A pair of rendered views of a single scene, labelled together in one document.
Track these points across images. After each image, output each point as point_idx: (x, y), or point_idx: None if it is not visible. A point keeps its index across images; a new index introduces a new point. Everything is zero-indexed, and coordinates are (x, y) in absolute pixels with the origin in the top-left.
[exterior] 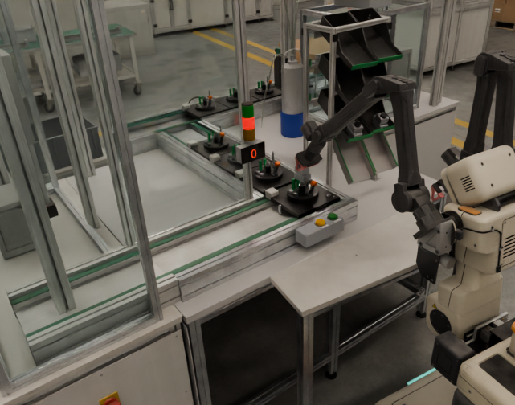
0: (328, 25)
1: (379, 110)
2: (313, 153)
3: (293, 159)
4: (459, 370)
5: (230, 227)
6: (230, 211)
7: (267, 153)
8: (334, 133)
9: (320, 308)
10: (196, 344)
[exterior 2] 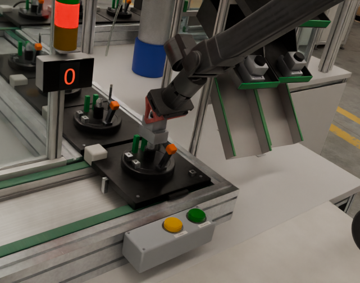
0: None
1: (288, 50)
2: (181, 95)
3: (142, 105)
4: None
5: (4, 206)
6: (12, 177)
7: (104, 89)
8: (229, 61)
9: None
10: None
